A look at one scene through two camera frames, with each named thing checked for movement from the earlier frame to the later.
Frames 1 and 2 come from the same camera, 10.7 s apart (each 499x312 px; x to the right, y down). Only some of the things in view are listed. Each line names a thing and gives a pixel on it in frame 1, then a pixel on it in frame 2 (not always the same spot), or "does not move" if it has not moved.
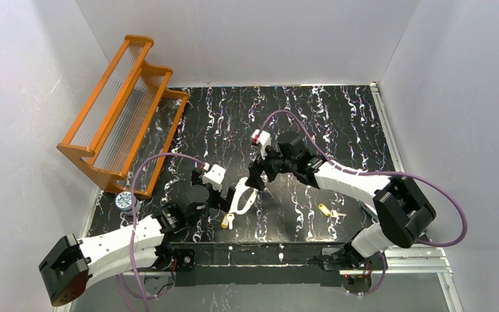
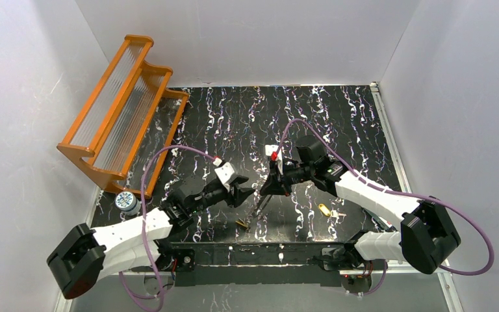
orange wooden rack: (125, 134) does not move
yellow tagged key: (331, 213) does not move
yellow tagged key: (227, 221) → (242, 224)
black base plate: (258, 264) does not move
